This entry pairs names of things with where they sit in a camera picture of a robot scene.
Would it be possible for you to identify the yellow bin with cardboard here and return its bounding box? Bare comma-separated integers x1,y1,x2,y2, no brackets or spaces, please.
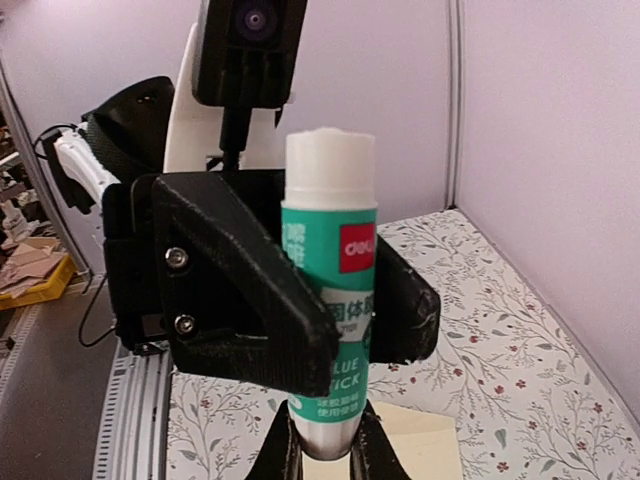
1,237,76,311

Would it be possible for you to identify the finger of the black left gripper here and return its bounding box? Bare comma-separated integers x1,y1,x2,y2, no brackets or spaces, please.
370,237,441,365

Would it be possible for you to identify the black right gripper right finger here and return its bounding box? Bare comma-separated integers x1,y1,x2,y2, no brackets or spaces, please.
349,402,411,480

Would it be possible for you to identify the green white glue stick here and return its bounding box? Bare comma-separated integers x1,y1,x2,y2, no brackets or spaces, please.
282,127,378,461

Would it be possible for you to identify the left aluminium frame post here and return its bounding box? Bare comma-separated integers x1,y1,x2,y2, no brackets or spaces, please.
445,0,466,209

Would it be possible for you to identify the floral patterned table mat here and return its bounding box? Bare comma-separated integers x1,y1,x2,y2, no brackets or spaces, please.
164,208,640,480

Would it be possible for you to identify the cream paper envelope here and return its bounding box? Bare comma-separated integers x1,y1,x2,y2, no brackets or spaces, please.
303,402,463,479

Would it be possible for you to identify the front aluminium rail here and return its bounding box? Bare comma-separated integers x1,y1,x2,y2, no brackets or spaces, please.
0,299,174,480

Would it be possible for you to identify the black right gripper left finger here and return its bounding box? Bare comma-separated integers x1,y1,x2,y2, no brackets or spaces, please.
247,401,303,480

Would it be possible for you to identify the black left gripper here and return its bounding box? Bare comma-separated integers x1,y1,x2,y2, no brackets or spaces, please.
102,170,339,394

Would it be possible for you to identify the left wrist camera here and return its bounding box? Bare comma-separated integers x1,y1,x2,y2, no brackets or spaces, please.
163,0,307,173

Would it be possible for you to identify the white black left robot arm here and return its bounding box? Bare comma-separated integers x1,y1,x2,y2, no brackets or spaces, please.
43,76,346,397

